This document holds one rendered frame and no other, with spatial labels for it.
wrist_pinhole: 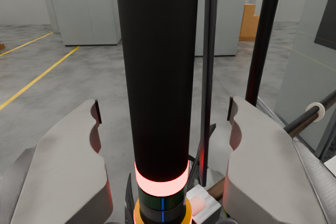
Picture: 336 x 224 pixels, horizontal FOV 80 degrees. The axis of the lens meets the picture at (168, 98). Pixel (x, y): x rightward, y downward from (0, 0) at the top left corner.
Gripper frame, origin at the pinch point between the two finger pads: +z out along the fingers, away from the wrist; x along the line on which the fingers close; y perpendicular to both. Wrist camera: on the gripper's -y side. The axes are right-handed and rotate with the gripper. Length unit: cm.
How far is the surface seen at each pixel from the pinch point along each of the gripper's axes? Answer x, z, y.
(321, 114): 24.7, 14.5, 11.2
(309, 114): 21.4, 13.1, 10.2
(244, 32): 308, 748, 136
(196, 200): 2.8, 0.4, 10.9
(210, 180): 16, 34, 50
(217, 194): 5.0, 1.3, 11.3
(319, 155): 55, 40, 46
